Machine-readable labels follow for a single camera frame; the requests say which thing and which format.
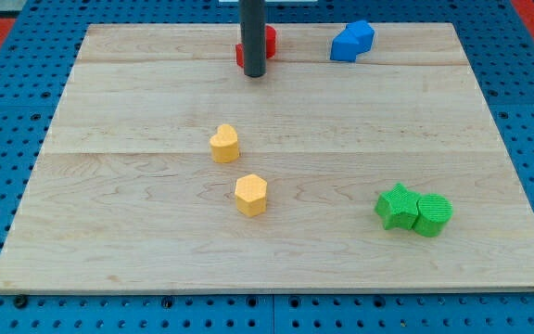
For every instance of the green star block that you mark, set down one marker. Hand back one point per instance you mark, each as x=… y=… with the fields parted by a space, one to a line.
x=398 y=207

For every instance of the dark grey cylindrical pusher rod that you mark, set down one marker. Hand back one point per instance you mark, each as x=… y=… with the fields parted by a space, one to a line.
x=252 y=27

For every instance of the red block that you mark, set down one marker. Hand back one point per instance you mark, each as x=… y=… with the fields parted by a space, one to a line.
x=270 y=42

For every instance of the yellow hexagon block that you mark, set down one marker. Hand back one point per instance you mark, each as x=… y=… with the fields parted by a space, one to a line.
x=250 y=195

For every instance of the green cylinder block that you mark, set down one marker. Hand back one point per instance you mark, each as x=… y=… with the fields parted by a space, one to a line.
x=435 y=211

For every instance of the wooden board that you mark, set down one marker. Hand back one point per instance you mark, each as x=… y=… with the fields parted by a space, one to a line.
x=125 y=198

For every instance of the yellow heart block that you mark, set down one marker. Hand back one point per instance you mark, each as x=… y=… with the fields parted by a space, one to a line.
x=224 y=144

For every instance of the blue block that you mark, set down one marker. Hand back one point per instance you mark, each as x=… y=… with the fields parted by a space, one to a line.
x=357 y=38

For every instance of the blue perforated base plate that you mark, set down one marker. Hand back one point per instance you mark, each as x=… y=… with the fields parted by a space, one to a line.
x=35 y=62

